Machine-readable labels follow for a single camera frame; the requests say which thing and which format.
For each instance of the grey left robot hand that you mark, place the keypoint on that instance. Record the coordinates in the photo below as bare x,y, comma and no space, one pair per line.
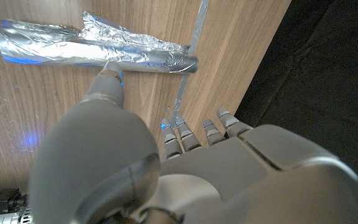
104,161

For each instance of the aluminum foil roll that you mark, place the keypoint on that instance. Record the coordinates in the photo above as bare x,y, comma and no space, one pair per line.
73,49

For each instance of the grey tape rectangle outline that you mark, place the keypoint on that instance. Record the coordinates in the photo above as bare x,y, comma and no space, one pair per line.
181,90

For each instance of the black curtain backdrop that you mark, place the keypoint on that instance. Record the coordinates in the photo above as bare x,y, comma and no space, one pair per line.
322,62

